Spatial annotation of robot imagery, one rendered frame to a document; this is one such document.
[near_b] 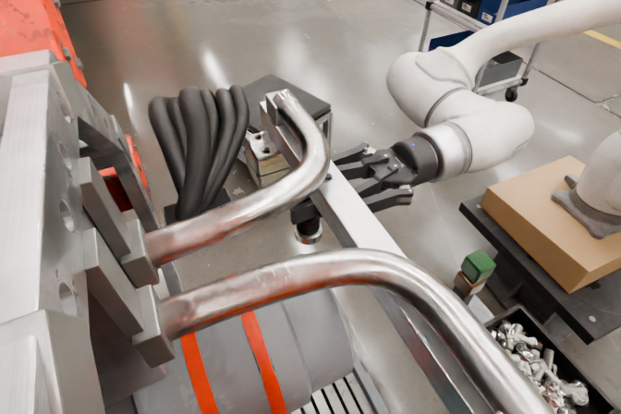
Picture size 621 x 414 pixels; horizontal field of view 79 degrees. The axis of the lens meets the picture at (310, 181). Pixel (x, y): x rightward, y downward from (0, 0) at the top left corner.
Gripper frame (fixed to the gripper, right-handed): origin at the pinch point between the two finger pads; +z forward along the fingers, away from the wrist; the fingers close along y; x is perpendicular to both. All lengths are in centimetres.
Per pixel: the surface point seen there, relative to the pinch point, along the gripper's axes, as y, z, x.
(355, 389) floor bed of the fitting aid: -7, -11, -77
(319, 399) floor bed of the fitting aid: -5, -1, -77
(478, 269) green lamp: -13.4, -26.4, -17.2
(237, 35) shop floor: 248, -56, -83
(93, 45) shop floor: 276, 44, -84
